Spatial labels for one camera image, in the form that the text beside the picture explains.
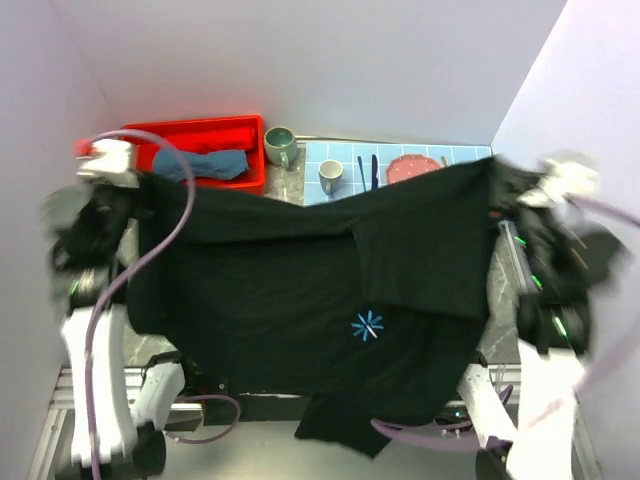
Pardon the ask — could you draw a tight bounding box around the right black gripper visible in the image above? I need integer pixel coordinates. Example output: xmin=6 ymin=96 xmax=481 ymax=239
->
xmin=485 ymin=155 xmax=557 ymax=277

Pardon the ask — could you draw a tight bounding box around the black t shirt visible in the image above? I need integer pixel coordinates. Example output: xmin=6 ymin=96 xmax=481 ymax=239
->
xmin=127 ymin=157 xmax=504 ymax=457

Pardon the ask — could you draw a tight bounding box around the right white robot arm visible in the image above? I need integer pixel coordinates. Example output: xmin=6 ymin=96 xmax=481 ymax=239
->
xmin=437 ymin=151 xmax=626 ymax=479

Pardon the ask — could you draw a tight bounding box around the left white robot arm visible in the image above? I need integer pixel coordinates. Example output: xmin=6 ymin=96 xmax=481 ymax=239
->
xmin=44 ymin=179 xmax=199 ymax=479

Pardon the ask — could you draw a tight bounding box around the pink dotted plate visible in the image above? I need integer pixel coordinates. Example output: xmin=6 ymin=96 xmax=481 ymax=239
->
xmin=386 ymin=154 xmax=442 ymax=185

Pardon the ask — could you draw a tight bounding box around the blue grid placemat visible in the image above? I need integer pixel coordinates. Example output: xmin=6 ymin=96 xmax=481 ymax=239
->
xmin=303 ymin=141 xmax=492 ymax=206

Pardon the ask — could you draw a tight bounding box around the blue rolled t shirt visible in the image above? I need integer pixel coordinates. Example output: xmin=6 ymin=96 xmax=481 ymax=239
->
xmin=152 ymin=149 xmax=249 ymax=182

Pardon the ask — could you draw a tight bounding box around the grey white mug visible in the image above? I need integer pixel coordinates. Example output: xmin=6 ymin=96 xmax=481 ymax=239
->
xmin=318 ymin=159 xmax=344 ymax=197

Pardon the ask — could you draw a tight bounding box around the red plastic bin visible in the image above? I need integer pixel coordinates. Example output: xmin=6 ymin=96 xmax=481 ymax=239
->
xmin=123 ymin=115 xmax=266 ymax=195

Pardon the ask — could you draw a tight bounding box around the green ceramic mug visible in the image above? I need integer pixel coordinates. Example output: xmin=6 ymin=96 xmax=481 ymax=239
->
xmin=263 ymin=127 xmax=298 ymax=169

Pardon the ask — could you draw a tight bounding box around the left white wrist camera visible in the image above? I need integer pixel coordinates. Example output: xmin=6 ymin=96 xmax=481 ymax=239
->
xmin=76 ymin=139 xmax=139 ymax=188

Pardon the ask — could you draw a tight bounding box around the blue handled knife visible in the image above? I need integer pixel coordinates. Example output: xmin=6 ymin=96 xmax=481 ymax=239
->
xmin=371 ymin=154 xmax=379 ymax=190

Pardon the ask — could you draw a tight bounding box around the blue handled spoon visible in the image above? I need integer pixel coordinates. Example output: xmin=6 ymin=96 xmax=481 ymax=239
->
xmin=357 ymin=155 xmax=367 ymax=192

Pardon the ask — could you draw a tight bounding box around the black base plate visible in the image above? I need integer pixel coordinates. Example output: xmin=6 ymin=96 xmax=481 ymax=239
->
xmin=144 ymin=349 xmax=481 ymax=436

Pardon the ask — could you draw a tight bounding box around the aluminium rail frame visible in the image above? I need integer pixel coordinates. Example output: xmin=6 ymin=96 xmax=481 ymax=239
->
xmin=31 ymin=360 xmax=602 ymax=479

